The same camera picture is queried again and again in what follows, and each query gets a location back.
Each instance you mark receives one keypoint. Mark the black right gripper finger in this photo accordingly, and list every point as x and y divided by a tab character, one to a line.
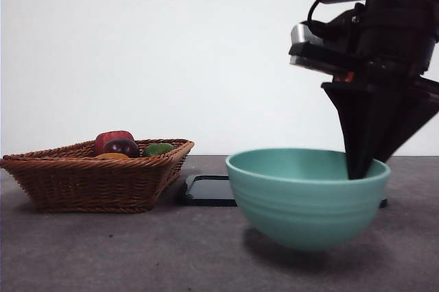
404	124
358	134

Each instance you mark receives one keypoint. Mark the teal ribbed bowl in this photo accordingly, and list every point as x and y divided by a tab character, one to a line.
305	213

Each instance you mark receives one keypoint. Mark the brown kiwi fruit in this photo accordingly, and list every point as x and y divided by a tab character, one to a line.
111	156

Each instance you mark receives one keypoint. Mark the dark green rectangular tray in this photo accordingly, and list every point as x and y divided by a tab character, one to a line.
209	191

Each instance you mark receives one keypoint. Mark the green lime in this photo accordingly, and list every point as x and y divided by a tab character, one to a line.
157	149

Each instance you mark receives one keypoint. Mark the dark purple plum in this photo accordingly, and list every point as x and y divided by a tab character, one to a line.
120	148

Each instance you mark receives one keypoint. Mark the red apple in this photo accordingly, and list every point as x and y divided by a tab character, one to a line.
109	135

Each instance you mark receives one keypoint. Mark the brown wicker basket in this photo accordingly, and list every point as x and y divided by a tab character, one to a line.
92	185

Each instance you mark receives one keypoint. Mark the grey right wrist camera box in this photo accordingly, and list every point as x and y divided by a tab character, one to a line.
302	33

